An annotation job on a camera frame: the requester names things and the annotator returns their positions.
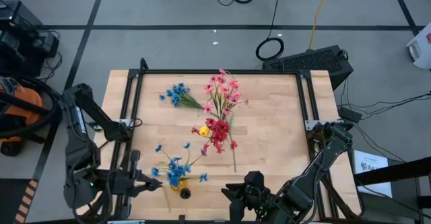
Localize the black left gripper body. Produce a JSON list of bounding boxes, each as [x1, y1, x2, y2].
[[107, 149, 151, 220]]

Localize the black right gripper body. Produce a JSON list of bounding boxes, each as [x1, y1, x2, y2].
[[230, 170, 290, 224]]

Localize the blue artificial flower bunch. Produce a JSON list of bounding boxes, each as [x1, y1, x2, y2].
[[150, 141, 209, 188], [158, 82, 205, 110]]

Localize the yellow glass vase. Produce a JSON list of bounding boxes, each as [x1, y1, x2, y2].
[[169, 180, 190, 194]]

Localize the red artificial flower bunch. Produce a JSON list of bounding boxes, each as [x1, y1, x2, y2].
[[191, 117, 239, 155]]

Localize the pink artificial flower bunch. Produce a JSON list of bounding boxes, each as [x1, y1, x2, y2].
[[203, 68, 250, 117]]

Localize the orange vacuum cleaner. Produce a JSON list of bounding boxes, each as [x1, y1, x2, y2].
[[0, 75, 63, 141], [0, 76, 44, 144]]

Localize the white printed sign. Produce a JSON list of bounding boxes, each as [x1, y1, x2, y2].
[[352, 149, 394, 198]]

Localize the black power adapter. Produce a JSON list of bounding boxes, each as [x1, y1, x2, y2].
[[337, 106, 363, 124]]

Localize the black beam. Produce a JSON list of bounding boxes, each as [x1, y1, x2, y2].
[[353, 156, 431, 188]]

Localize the black computer tower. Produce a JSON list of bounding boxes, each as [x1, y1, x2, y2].
[[261, 44, 354, 91]]

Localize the black electronics box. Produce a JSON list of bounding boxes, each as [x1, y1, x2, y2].
[[0, 28, 61, 79]]

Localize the black equipment case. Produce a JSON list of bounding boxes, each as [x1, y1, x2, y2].
[[0, 0, 43, 33]]

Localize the white box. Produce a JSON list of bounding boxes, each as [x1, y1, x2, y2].
[[405, 22, 431, 71]]

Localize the black aluminium table frame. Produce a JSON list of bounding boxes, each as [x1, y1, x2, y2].
[[80, 57, 363, 223]]

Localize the black cable with coil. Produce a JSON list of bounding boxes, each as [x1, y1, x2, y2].
[[255, 0, 285, 62]]

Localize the yellow cable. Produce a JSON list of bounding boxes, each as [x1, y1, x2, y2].
[[308, 0, 334, 52]]

